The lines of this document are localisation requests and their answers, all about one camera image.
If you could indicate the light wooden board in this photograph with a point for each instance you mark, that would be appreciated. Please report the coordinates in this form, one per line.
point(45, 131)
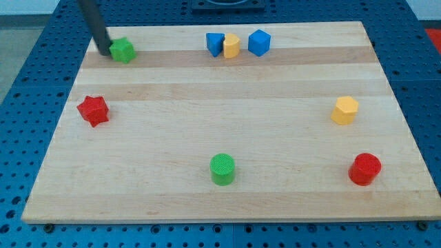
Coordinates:
point(175, 106)

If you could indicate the yellow half-cylinder block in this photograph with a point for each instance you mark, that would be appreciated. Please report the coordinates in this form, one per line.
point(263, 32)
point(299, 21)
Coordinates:
point(231, 46)

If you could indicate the blue triangle block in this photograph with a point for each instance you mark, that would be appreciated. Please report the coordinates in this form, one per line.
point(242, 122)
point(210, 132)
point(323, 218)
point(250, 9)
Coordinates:
point(214, 43)

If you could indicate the yellow hexagon block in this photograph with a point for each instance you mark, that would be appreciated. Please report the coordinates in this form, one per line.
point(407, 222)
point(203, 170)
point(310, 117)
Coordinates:
point(345, 110)

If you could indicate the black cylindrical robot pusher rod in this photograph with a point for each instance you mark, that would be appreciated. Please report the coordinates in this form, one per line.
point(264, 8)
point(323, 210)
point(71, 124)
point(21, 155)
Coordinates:
point(97, 27)

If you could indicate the blue cube block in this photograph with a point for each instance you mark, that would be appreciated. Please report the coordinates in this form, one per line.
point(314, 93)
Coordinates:
point(259, 42)

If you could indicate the green star block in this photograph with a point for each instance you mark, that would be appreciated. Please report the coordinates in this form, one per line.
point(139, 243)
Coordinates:
point(122, 50)

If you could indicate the red star block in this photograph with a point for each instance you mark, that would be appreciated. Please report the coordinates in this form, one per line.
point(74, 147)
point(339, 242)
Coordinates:
point(94, 110)

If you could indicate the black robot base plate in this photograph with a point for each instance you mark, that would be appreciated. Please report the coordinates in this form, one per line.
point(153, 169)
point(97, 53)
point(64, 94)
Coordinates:
point(228, 4)

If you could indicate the green cylinder block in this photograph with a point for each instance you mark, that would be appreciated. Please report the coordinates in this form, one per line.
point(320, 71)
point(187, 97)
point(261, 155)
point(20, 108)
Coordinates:
point(222, 169)

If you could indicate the red cylinder block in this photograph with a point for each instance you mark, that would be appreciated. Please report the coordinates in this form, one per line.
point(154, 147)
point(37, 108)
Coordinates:
point(364, 169)

